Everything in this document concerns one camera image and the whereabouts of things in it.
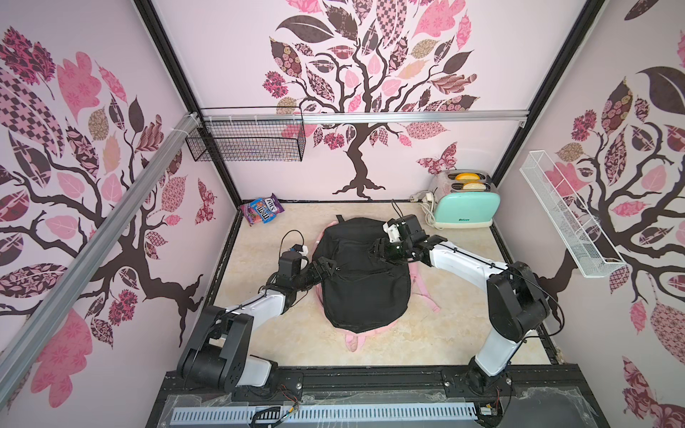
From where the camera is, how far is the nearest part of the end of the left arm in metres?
0.79

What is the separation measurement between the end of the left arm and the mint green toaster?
1.75 ft

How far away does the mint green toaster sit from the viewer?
1.02m
